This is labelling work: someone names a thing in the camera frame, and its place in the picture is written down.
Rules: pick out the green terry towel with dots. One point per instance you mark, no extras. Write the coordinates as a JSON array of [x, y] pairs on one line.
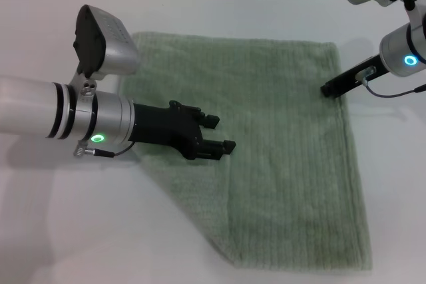
[[283, 137]]

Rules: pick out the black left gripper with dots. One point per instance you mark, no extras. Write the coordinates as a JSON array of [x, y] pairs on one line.
[[159, 124]]

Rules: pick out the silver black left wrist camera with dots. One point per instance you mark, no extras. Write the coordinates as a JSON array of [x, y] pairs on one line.
[[100, 44]]

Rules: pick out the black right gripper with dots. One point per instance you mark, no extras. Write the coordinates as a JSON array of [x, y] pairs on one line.
[[371, 69]]

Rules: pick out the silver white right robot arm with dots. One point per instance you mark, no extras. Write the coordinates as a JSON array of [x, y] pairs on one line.
[[402, 48]]

